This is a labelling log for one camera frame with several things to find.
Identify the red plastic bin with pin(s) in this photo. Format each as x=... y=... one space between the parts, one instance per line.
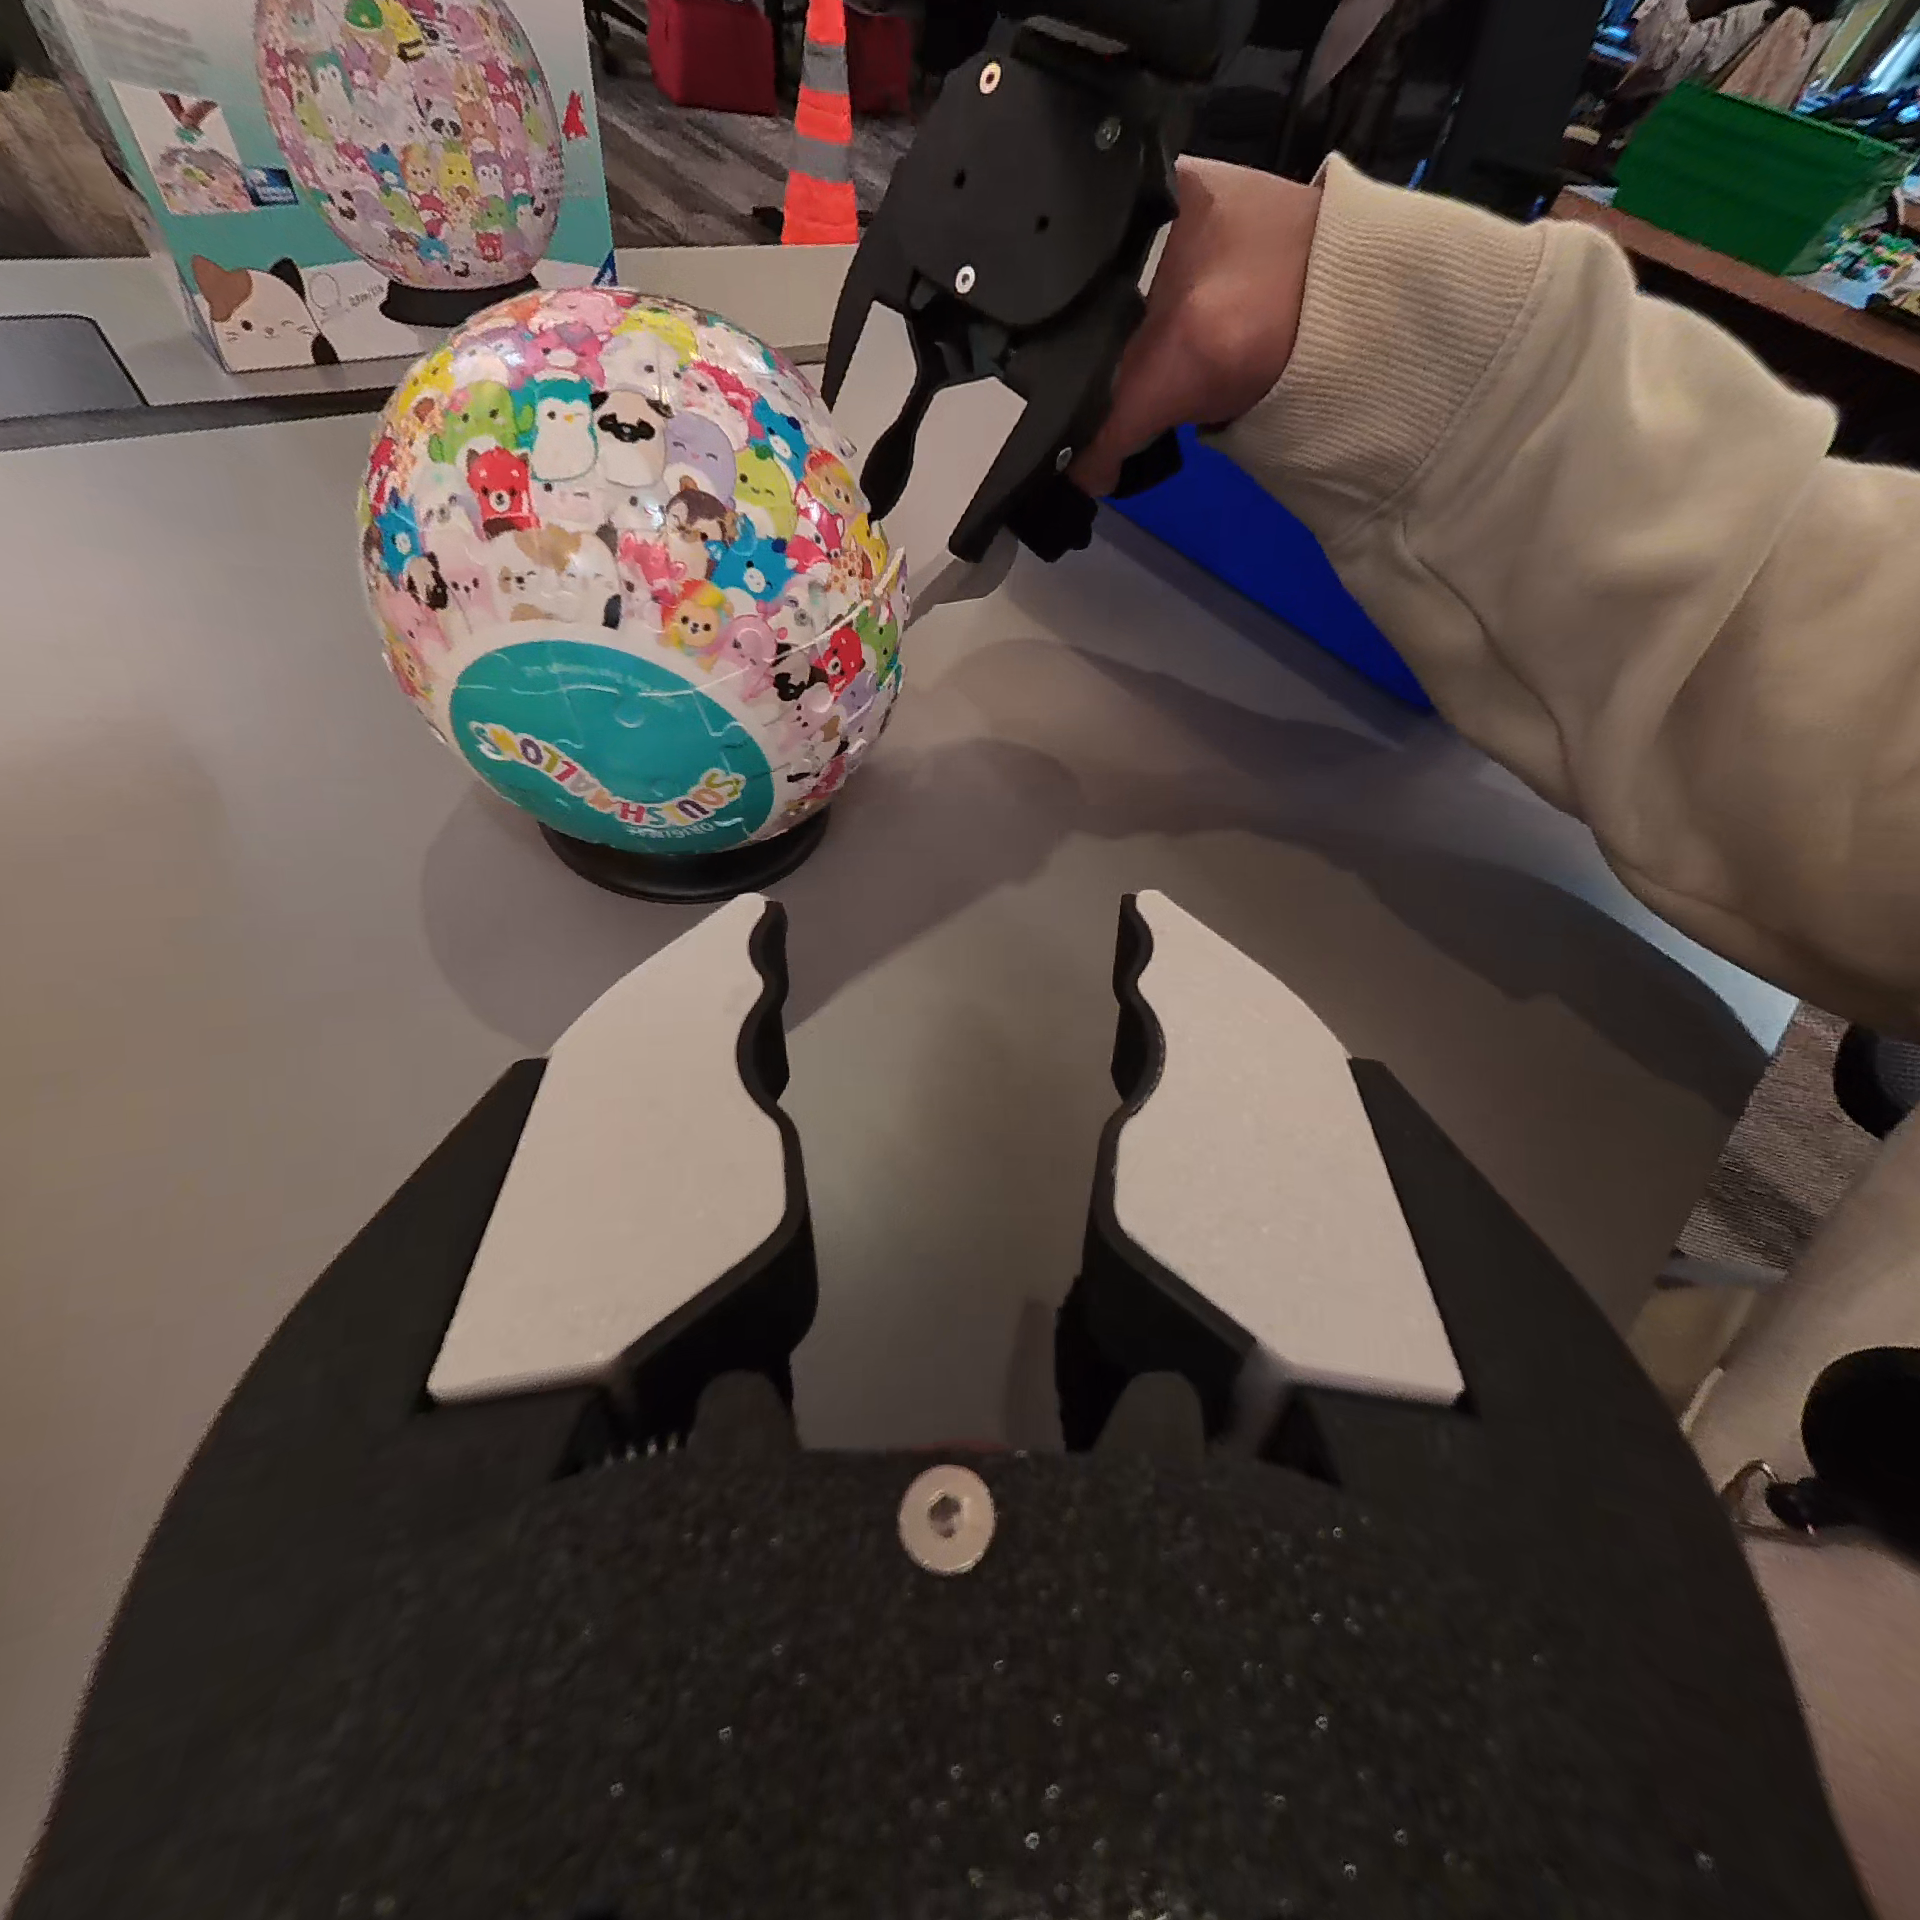
x=883 y=53
x=714 y=53

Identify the blue plastic bin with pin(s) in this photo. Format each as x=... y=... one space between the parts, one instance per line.
x=1276 y=586

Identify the puzzle box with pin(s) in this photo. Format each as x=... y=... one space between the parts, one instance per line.
x=300 y=149

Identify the orange traffic cone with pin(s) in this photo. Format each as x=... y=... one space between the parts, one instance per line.
x=821 y=136

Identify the person's right forearm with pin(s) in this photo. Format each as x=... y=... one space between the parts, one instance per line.
x=1577 y=525

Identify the colourful puzzle ball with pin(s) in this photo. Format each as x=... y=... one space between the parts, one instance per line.
x=599 y=525

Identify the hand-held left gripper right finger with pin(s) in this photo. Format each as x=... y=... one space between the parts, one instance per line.
x=1276 y=1184

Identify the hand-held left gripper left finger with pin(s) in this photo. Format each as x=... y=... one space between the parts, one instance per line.
x=630 y=1184

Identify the wooden table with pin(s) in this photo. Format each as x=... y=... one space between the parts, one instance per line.
x=1724 y=285

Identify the person's right hand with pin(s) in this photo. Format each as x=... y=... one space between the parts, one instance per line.
x=1215 y=301

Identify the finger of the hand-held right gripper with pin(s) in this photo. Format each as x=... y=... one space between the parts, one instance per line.
x=897 y=450
x=946 y=582

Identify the black fabric item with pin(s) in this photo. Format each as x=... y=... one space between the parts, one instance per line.
x=1869 y=1433

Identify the round black ball stand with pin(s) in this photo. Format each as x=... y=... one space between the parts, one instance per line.
x=675 y=879

